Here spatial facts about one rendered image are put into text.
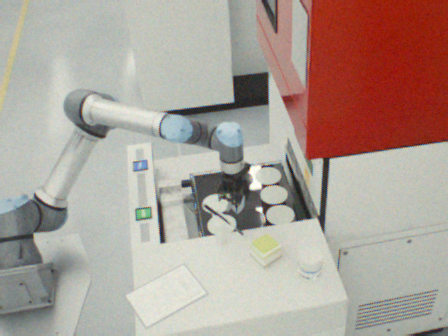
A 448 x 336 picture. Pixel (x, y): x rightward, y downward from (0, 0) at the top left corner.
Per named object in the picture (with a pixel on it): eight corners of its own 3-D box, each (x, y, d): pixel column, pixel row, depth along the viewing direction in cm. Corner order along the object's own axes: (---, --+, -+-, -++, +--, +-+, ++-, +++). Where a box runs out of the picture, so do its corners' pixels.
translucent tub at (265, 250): (267, 245, 182) (267, 231, 178) (282, 259, 178) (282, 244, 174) (249, 256, 179) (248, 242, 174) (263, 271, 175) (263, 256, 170)
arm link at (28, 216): (-15, 241, 176) (-21, 199, 177) (17, 237, 188) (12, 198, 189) (14, 235, 172) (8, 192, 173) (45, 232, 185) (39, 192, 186)
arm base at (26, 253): (-18, 273, 171) (-22, 241, 172) (7, 269, 186) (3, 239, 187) (30, 265, 171) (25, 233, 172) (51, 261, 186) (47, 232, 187)
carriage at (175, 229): (181, 188, 219) (180, 182, 217) (191, 258, 193) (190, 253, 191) (160, 191, 218) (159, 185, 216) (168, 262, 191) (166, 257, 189)
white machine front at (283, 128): (274, 115, 261) (273, 36, 234) (323, 245, 202) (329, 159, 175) (267, 116, 260) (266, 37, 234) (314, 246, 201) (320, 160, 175)
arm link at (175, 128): (49, 80, 170) (188, 110, 154) (74, 86, 180) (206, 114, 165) (42, 117, 170) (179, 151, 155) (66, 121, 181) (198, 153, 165)
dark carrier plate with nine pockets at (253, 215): (280, 163, 224) (280, 162, 223) (302, 225, 199) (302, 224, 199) (193, 176, 218) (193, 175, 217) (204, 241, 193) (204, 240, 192)
